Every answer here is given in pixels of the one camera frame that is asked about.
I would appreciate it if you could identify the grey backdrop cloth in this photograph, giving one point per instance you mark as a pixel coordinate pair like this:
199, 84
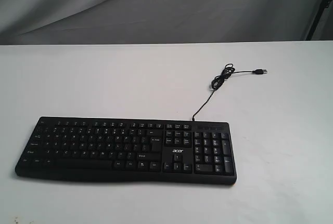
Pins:
79, 22

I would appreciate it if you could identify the black acer keyboard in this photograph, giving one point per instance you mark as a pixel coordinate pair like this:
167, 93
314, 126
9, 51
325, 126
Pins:
129, 150

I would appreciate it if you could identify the black tripod stand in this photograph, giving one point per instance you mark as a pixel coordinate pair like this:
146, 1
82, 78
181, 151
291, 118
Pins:
319, 10

